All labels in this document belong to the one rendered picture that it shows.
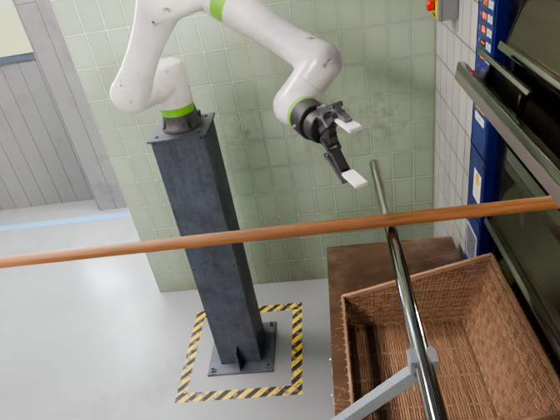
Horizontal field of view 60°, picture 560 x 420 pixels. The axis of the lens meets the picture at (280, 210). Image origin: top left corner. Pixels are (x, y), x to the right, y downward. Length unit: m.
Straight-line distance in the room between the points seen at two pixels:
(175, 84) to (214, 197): 0.44
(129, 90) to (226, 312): 1.09
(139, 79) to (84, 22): 0.85
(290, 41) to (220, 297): 1.23
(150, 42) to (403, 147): 1.38
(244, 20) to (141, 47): 0.31
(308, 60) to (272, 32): 0.13
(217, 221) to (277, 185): 0.64
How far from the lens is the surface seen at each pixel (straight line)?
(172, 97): 1.78
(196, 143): 1.79
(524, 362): 1.42
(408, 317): 0.93
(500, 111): 1.06
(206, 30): 2.26
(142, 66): 1.56
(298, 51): 1.31
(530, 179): 1.35
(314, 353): 2.45
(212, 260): 2.06
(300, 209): 2.56
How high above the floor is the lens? 1.83
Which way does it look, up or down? 31 degrees down
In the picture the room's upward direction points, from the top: 10 degrees counter-clockwise
